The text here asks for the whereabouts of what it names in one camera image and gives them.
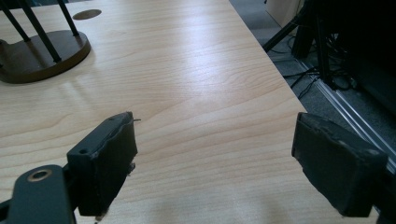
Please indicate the brown cup holder rack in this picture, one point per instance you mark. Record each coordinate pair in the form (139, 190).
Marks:
(46, 62)

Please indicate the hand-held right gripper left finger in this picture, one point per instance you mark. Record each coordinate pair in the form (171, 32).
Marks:
(102, 161)

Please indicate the light wooden shelf frame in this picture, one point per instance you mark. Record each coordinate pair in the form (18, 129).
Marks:
(283, 9)

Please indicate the black tripod stand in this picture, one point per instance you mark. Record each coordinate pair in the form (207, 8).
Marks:
(280, 35)

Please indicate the dark round table grommet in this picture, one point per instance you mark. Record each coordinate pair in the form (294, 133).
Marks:
(87, 14)

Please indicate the aluminium floor rail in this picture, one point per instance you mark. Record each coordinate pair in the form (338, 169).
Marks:
(351, 112)

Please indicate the dark curtain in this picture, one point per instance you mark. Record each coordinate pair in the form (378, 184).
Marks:
(373, 46)

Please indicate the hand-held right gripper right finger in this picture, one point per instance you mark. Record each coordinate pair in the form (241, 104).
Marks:
(339, 168)

